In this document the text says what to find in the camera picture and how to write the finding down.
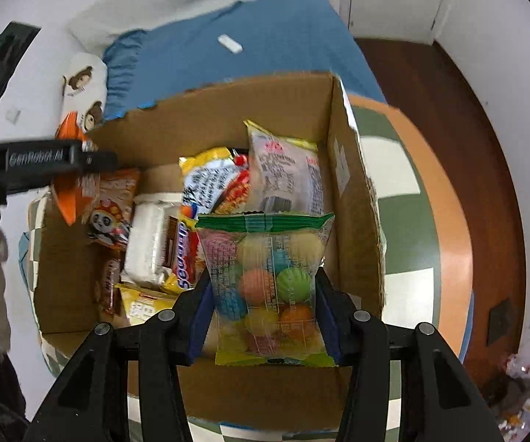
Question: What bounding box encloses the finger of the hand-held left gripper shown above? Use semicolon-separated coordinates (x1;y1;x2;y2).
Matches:
81;150;119;174

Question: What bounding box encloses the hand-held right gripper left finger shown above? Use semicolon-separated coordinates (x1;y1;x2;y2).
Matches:
25;267;216;442

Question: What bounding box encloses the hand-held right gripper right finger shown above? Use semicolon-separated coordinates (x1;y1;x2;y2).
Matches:
313;267;505;442

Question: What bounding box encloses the orange snack packet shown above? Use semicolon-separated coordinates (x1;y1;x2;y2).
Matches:
50;113;103;227

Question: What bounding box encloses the small yellow panda packet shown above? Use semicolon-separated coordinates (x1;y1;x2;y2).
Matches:
114;283;179;329

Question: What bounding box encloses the panda print seed packet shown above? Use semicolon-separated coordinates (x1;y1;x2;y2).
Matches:
86;168;142;252

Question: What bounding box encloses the colourful candy ball packet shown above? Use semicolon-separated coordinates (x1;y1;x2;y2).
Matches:
195;211;338;369

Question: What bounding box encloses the cardboard box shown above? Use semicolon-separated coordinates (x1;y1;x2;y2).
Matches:
32;71;387;429

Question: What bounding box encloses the clear white snack packet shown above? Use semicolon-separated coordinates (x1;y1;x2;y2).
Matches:
121;192;188;287

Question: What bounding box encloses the brown snack packet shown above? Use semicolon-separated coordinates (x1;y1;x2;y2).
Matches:
98;258;124;324

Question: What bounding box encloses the yellow instant noodle packet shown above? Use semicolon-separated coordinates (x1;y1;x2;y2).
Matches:
160;146;253;296

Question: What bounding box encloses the clear yellow cracker packet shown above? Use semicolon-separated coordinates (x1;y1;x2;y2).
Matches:
244;120;326;218

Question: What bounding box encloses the bear print pillow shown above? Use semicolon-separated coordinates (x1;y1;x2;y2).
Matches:
57;53;109;140

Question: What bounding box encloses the light blue pillow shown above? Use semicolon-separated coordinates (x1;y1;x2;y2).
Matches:
17;232;33;288

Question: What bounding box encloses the green white checkered blanket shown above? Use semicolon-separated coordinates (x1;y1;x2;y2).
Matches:
18;94;474;442

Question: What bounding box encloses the dark floor outlet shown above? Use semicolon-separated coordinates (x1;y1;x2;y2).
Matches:
488;299;514;347

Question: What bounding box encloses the small white block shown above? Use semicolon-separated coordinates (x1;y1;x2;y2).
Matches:
217;34;243;55

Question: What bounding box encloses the pile of floor clutter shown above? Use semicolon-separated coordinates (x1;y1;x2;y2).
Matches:
488;354;530;431

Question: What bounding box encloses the blue bedsheet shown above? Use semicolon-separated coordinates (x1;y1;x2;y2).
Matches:
103;0;386;121

